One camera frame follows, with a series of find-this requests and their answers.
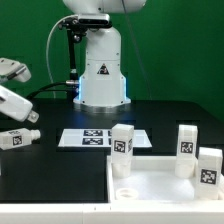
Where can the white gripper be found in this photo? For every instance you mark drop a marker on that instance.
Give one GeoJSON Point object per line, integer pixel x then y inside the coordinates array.
{"type": "Point", "coordinates": [16, 107]}

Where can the white square tabletop tray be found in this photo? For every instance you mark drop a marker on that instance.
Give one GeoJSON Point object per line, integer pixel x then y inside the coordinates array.
{"type": "Point", "coordinates": [151, 178]}

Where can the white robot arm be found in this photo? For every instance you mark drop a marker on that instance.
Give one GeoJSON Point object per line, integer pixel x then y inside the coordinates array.
{"type": "Point", "coordinates": [102, 87]}

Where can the white marker sheet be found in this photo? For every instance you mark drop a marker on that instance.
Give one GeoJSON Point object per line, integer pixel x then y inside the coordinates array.
{"type": "Point", "coordinates": [98, 138]}

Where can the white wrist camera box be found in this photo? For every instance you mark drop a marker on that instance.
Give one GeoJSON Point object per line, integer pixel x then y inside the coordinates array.
{"type": "Point", "coordinates": [13, 70]}

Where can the white front rail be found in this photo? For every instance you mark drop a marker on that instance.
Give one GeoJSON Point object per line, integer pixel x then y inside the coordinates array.
{"type": "Point", "coordinates": [199, 212]}

